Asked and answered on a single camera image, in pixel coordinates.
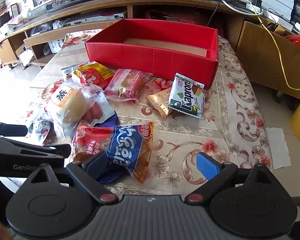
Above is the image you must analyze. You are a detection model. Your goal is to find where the blue red spicy snack bag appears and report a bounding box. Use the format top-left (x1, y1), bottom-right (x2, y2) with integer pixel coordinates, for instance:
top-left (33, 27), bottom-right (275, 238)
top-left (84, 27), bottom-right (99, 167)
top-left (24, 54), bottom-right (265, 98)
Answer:
top-left (71, 122), bottom-right (154, 183)

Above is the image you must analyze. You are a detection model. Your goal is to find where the sausage vacuum pack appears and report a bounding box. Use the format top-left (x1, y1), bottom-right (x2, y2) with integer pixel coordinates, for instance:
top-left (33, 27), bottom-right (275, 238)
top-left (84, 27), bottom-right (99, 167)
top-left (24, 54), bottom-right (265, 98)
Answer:
top-left (81, 93), bottom-right (119, 127)

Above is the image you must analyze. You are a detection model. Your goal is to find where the clear bag bread bun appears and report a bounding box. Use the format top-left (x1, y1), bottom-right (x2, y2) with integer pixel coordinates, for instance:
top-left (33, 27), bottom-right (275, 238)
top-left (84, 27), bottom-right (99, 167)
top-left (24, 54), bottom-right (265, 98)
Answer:
top-left (46, 82), bottom-right (103, 140)

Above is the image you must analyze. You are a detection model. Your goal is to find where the Kaprons white wafer packet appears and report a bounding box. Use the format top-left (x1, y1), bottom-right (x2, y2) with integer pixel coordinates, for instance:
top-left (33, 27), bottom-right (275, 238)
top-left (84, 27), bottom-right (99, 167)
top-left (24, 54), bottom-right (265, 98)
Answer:
top-left (168, 73), bottom-right (205, 119)

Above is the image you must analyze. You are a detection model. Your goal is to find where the gold foil snack packet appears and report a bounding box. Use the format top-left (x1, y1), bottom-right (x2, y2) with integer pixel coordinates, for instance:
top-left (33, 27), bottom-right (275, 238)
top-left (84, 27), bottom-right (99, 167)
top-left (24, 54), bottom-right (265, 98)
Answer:
top-left (147, 88), bottom-right (171, 117)

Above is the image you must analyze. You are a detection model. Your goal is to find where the red yellow snack packet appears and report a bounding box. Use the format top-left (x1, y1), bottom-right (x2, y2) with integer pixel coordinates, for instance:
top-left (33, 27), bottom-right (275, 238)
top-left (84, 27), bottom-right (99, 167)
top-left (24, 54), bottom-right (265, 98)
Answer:
top-left (71, 61), bottom-right (114, 89)

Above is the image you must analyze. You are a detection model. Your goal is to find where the floral table cloth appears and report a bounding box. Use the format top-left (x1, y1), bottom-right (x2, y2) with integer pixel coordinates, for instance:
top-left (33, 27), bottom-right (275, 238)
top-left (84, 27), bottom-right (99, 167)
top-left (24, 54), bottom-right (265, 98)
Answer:
top-left (27, 28), bottom-right (274, 196)

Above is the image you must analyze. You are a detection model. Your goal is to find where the white paper on floor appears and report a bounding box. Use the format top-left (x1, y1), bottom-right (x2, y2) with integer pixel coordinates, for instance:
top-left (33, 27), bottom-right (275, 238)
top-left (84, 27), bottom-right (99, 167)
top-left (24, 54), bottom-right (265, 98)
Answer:
top-left (266, 127), bottom-right (291, 170)

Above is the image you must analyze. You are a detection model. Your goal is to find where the pink cake snack packet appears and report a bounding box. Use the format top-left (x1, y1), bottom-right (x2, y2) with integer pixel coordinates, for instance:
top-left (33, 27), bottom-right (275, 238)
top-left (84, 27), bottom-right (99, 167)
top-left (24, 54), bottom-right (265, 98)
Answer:
top-left (104, 69), bottom-right (153, 102)

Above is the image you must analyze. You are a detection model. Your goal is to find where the wooden TV cabinet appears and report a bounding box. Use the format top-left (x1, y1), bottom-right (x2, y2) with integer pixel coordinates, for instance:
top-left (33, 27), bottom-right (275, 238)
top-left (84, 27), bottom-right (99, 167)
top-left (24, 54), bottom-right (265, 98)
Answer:
top-left (0, 0), bottom-right (257, 66)

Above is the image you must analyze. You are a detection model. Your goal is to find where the red cardboard box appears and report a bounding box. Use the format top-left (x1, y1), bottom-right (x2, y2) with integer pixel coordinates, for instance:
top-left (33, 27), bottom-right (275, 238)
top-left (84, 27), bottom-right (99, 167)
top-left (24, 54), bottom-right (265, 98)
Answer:
top-left (85, 19), bottom-right (219, 89)

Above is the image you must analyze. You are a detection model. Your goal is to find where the wooden side box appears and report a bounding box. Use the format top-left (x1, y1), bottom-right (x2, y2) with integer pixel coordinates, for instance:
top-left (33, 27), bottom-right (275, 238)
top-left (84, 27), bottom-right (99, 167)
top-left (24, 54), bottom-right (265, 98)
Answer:
top-left (235, 21), bottom-right (300, 99)

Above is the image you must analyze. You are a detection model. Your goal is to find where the silver DVD player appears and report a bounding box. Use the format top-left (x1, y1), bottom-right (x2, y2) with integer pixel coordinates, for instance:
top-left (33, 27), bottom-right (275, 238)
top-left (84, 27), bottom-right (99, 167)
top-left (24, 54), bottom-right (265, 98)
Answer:
top-left (62, 11), bottom-right (127, 27)

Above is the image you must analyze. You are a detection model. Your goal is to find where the white power strip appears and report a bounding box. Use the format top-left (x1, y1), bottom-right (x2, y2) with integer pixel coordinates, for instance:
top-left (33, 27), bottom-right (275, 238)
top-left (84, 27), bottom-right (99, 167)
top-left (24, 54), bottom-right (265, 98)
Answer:
top-left (246, 3), bottom-right (294, 32)

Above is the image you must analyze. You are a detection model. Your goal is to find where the yellow network cable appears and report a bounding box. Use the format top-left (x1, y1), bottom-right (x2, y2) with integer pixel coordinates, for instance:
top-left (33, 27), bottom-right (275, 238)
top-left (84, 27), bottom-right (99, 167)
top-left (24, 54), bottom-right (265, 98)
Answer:
top-left (184, 0), bottom-right (300, 91)

